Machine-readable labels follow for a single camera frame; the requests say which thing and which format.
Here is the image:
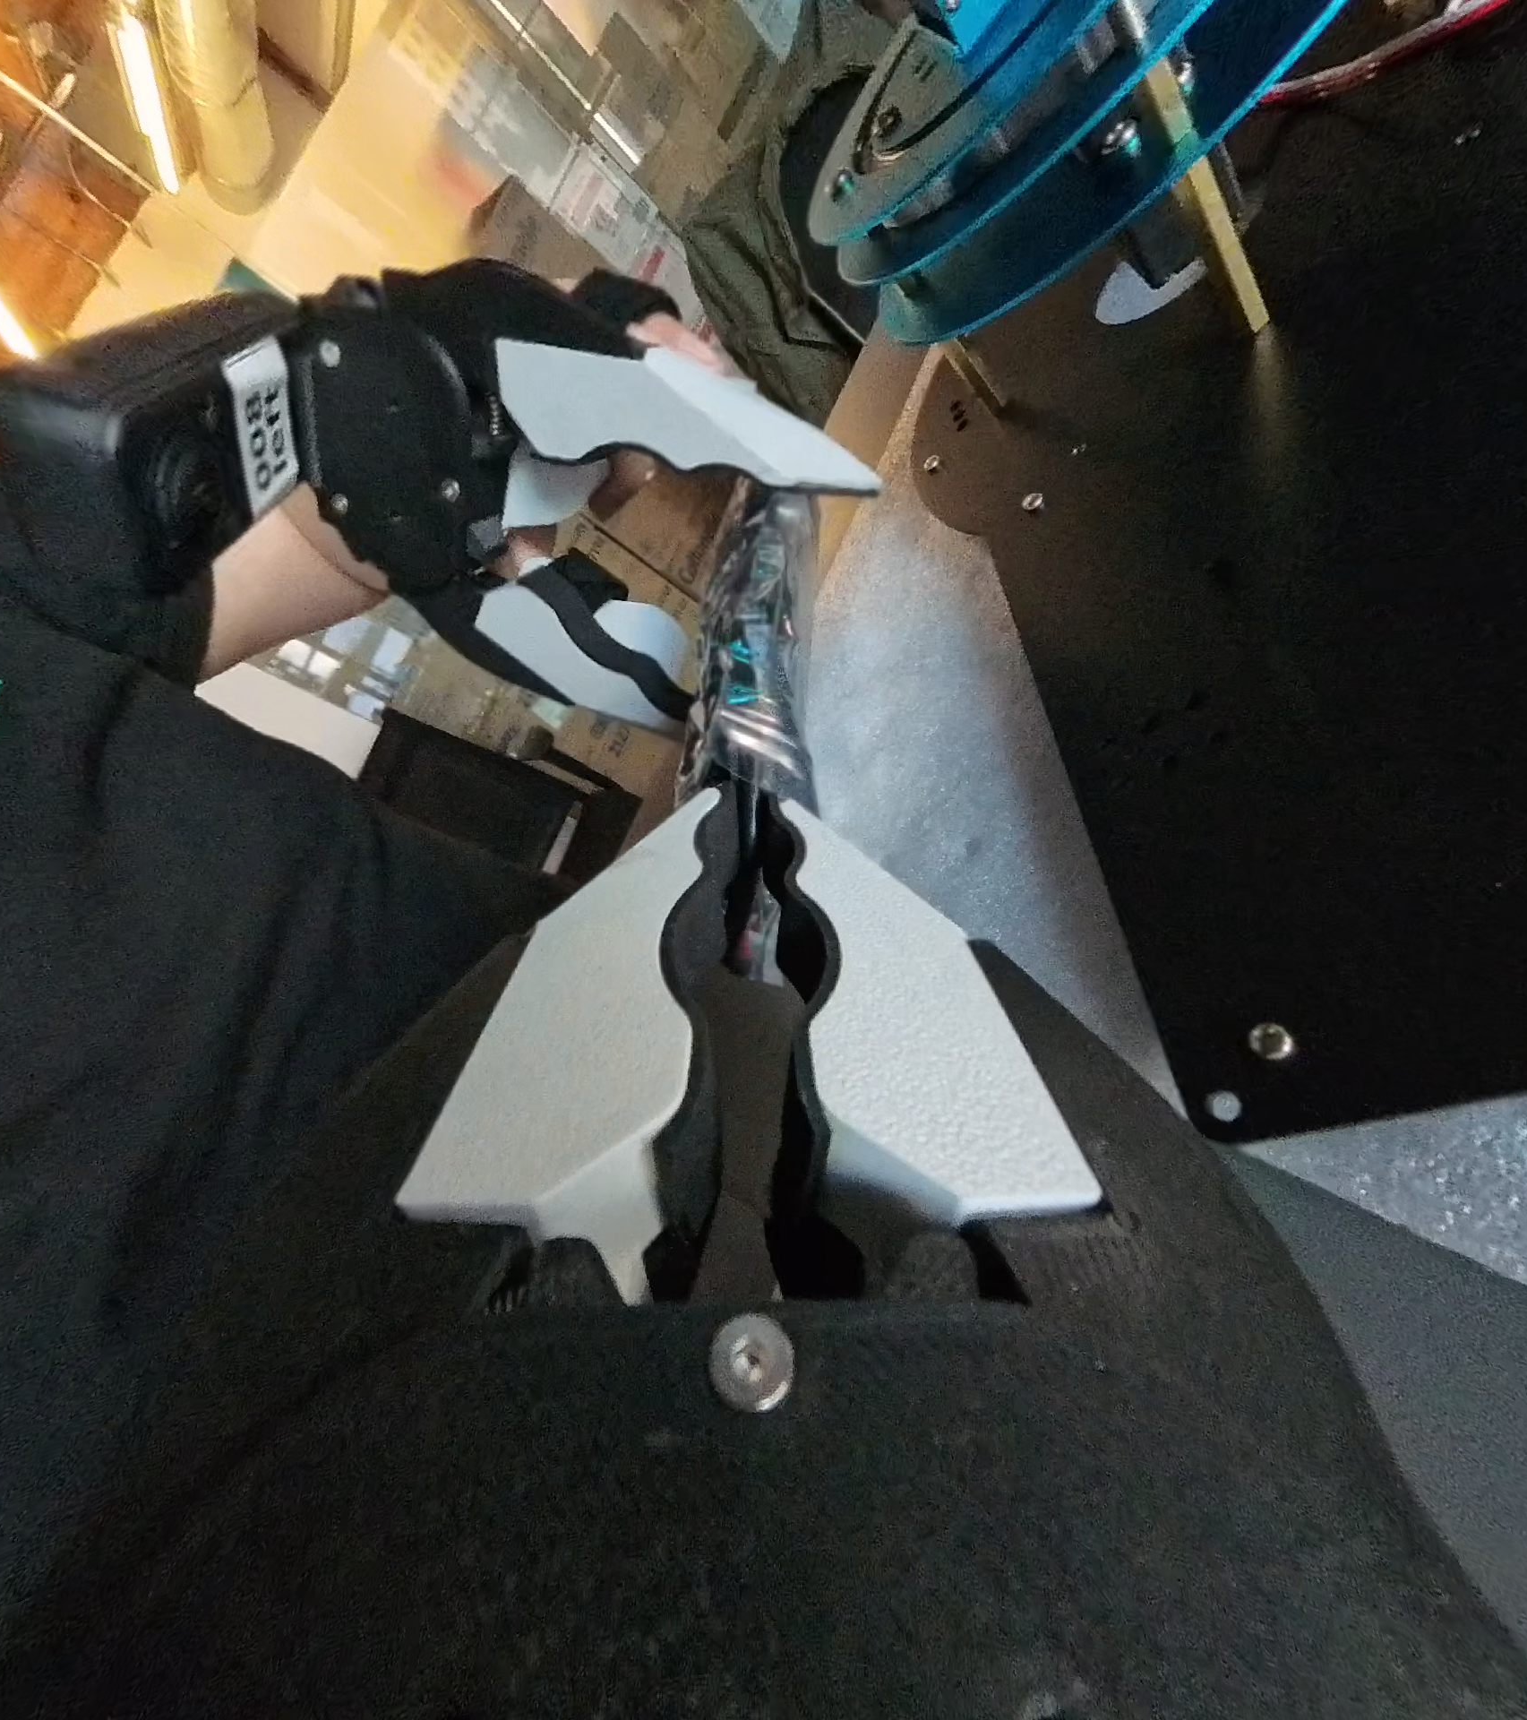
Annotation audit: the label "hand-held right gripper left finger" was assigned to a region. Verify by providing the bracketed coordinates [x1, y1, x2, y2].
[399, 785, 750, 1312]

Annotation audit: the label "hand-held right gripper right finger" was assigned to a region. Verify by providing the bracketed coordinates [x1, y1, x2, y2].
[770, 794, 1101, 1306]

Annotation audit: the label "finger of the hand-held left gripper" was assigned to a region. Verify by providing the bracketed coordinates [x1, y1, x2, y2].
[469, 575, 703, 728]
[490, 337, 890, 540]

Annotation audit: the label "silver plastic parts bag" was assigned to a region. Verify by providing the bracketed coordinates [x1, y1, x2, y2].
[694, 479, 838, 975]

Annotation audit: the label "person's left forearm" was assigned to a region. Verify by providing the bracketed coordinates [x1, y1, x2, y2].
[194, 493, 402, 679]

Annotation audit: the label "person's left hand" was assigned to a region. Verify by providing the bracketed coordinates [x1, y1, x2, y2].
[617, 310, 745, 384]

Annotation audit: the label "white foam sheet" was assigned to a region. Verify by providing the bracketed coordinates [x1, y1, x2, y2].
[805, 337, 1527, 1333]

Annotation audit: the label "silver metal air duct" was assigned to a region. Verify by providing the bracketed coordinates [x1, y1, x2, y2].
[151, 0, 357, 217]

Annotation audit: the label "black metal base plate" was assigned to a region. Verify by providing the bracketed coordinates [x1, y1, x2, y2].
[904, 0, 1527, 1147]

